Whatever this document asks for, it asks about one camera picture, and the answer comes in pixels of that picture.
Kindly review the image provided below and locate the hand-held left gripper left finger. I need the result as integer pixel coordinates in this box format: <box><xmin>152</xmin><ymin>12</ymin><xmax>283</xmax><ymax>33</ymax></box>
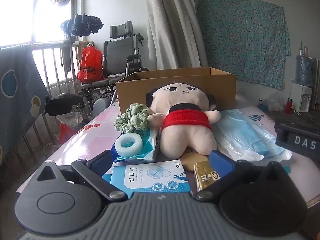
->
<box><xmin>36</xmin><ymin>150</ymin><xmax>128</xmax><ymax>203</ymax></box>

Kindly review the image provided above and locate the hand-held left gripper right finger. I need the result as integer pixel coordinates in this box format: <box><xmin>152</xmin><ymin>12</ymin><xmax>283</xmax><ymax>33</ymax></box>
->
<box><xmin>195</xmin><ymin>150</ymin><xmax>287</xmax><ymax>202</ymax></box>

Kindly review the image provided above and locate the pack of blue face masks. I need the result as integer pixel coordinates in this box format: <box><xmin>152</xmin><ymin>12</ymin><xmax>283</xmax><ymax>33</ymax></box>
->
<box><xmin>212</xmin><ymin>109</ymin><xmax>293</xmax><ymax>162</ymax></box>

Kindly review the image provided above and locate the blue white bandage box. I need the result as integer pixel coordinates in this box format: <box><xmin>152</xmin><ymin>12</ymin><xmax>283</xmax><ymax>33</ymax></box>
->
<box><xmin>102</xmin><ymin>160</ymin><xmax>193</xmax><ymax>199</ymax></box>

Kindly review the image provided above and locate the plush doll with red band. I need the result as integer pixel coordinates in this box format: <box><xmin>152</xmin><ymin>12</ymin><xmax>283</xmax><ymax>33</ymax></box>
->
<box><xmin>146</xmin><ymin>81</ymin><xmax>222</xmax><ymax>157</ymax></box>

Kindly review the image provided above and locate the brown cardboard box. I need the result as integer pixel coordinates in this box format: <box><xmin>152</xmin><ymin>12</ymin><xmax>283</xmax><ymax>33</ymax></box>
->
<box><xmin>115</xmin><ymin>67</ymin><xmax>237</xmax><ymax>115</ymax></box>

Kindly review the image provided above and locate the gold foil packet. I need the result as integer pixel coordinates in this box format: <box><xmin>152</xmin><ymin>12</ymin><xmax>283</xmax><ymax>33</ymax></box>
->
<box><xmin>194</xmin><ymin>161</ymin><xmax>220</xmax><ymax>193</ymax></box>

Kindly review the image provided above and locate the white tape roll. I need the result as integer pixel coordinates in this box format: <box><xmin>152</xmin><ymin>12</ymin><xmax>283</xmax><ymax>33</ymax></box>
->
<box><xmin>114</xmin><ymin>132</ymin><xmax>142</xmax><ymax>156</ymax></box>

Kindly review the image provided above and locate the white water dispenser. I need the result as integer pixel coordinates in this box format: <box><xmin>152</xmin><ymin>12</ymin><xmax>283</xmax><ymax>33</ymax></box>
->
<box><xmin>290</xmin><ymin>82</ymin><xmax>313</xmax><ymax>113</ymax></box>

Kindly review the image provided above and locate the clear plastic bag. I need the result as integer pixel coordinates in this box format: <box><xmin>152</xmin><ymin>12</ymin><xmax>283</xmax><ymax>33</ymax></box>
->
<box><xmin>265</xmin><ymin>91</ymin><xmax>285</xmax><ymax>112</ymax></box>
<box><xmin>56</xmin><ymin>111</ymin><xmax>88</xmax><ymax>130</ymax></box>

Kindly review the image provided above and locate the small red plastic bag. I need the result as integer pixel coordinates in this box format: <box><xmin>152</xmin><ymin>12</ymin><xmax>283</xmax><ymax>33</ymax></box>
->
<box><xmin>59</xmin><ymin>122</ymin><xmax>75</xmax><ymax>145</ymax></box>

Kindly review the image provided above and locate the green fabric scrunchie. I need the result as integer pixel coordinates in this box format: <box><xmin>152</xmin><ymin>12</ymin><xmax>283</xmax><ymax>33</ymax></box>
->
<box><xmin>114</xmin><ymin>104</ymin><xmax>150</xmax><ymax>135</ymax></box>

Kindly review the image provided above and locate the blue white tissue packet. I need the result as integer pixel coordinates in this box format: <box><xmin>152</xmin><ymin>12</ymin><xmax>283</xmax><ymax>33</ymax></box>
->
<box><xmin>110</xmin><ymin>127</ymin><xmax>160</xmax><ymax>163</ymax></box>

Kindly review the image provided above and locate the blue water jug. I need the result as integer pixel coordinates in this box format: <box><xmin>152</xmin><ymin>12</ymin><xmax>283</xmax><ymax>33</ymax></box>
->
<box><xmin>296</xmin><ymin>54</ymin><xmax>318</xmax><ymax>87</ymax></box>

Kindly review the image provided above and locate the grey wheelchair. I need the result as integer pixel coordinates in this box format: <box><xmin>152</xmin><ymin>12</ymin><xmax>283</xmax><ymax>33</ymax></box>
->
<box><xmin>44</xmin><ymin>20</ymin><xmax>150</xmax><ymax>120</ymax></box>

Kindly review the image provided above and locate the dark blanket with circles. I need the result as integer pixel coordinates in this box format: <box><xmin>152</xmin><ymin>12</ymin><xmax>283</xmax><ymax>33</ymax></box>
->
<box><xmin>0</xmin><ymin>45</ymin><xmax>50</xmax><ymax>155</ymax></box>

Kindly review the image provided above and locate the metal railing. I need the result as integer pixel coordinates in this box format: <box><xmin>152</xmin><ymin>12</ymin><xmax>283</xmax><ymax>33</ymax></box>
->
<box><xmin>0</xmin><ymin>40</ymin><xmax>83</xmax><ymax>175</ymax></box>

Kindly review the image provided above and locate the dark blue checked umbrella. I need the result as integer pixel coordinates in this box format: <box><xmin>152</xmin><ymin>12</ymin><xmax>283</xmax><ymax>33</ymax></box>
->
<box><xmin>61</xmin><ymin>14</ymin><xmax>104</xmax><ymax>37</ymax></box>

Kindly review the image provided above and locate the grey curtain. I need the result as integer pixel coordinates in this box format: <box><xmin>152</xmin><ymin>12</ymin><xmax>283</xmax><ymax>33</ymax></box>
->
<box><xmin>142</xmin><ymin>0</ymin><xmax>208</xmax><ymax>70</ymax></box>

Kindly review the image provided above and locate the metal clothes stand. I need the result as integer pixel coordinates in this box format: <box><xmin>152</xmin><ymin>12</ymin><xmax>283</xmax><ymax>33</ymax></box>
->
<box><xmin>67</xmin><ymin>0</ymin><xmax>102</xmax><ymax>45</ymax></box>

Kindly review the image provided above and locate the teal floral wall cloth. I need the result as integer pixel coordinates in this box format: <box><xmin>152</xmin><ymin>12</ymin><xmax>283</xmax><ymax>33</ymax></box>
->
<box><xmin>197</xmin><ymin>0</ymin><xmax>292</xmax><ymax>90</ymax></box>

